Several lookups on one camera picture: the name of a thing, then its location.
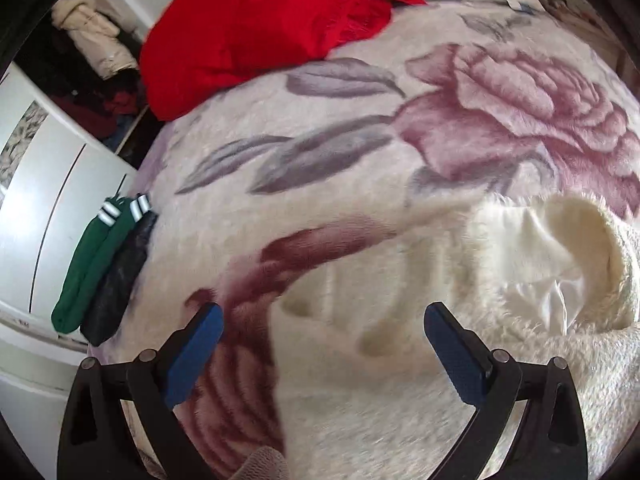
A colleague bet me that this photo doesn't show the black sock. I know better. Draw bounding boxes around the black sock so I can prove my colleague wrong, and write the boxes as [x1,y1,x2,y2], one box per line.
[80,211,158,347]

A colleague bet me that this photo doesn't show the green sock with white stripes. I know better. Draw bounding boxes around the green sock with white stripes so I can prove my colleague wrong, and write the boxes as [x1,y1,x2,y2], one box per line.
[51,200,132,334]
[114,193,152,241]

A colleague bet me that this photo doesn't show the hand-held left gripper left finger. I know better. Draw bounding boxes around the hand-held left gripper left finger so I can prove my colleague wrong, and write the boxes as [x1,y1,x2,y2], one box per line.
[56,302,225,480]

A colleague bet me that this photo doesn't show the floral plush blanket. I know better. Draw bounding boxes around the floral plush blanket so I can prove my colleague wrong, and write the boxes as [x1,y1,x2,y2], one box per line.
[87,0,640,480]

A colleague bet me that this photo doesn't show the dark clothes in wardrobe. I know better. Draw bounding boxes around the dark clothes in wardrobe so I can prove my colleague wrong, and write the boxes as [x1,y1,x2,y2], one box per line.
[14,10,167,167]

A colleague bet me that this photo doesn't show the red garment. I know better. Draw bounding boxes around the red garment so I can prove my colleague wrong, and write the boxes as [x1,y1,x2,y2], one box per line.
[139,0,428,122]

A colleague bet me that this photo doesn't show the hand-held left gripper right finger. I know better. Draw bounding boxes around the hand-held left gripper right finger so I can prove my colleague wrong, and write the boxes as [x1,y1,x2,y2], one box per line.
[423,301,589,480]

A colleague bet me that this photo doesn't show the beige padded coat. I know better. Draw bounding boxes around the beige padded coat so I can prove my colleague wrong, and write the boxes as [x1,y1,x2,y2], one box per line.
[51,0,140,81]

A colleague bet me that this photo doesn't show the cream fuzzy sweater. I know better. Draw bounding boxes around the cream fuzzy sweater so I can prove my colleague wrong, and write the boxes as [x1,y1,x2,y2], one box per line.
[450,194,640,480]

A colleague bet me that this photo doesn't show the person's left hand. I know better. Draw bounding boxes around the person's left hand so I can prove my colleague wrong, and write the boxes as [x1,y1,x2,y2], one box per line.
[234,447,289,480]

